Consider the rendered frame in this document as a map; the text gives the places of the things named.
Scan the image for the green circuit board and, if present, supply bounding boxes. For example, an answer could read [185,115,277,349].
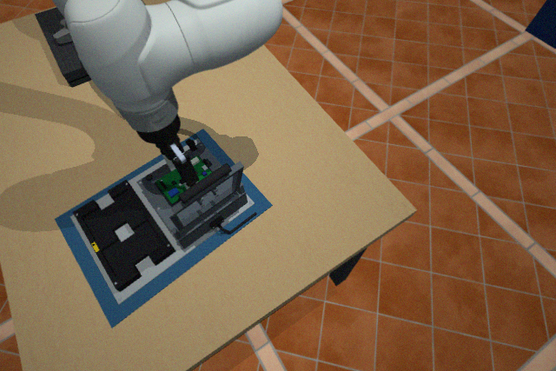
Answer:
[156,156,212,204]

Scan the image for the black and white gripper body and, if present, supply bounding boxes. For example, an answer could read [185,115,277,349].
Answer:
[137,114,181,153]

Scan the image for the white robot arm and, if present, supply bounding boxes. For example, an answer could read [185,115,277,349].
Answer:
[52,0,282,132]

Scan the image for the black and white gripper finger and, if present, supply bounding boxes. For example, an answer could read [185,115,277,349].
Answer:
[161,151,175,171]
[157,135,199,189]

